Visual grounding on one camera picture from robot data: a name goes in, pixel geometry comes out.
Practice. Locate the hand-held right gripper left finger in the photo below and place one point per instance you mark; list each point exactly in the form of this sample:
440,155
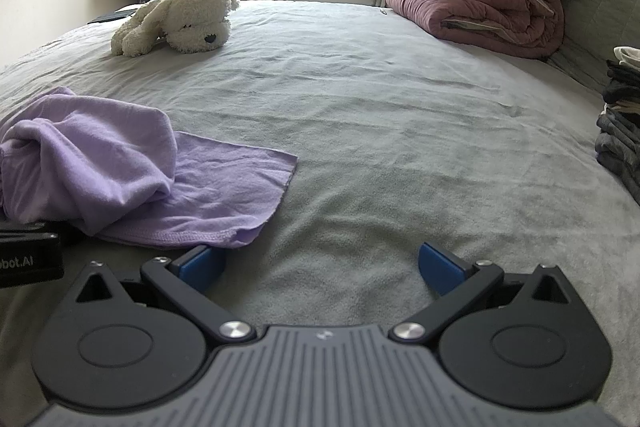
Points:
197,269

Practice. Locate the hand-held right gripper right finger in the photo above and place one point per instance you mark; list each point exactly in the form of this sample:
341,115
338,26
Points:
440,269

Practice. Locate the purple pants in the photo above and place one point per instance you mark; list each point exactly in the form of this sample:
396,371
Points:
100,157

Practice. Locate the stack of folded clothes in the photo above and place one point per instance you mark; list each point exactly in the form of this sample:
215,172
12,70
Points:
620,117

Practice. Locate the dark tablet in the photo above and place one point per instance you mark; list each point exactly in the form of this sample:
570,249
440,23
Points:
107,18

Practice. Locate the white plush dog toy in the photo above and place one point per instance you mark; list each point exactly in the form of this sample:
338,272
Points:
190,12

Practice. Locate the pink folded quilt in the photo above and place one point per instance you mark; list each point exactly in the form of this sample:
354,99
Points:
480,2

